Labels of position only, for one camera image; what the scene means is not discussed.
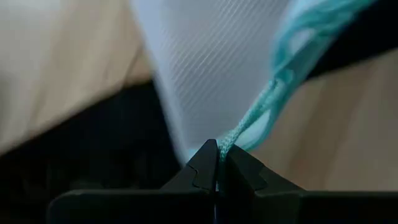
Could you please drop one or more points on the white mesh pouch teal trim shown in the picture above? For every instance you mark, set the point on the white mesh pouch teal trim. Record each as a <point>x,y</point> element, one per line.
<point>217,62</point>

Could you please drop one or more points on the black backpack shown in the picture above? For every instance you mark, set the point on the black backpack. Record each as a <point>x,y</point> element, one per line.
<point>109,140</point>

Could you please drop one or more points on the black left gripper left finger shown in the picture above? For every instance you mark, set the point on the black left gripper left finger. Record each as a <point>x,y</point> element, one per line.
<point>140,208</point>

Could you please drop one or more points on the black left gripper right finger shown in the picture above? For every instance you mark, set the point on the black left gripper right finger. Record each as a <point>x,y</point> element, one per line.
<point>295,208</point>

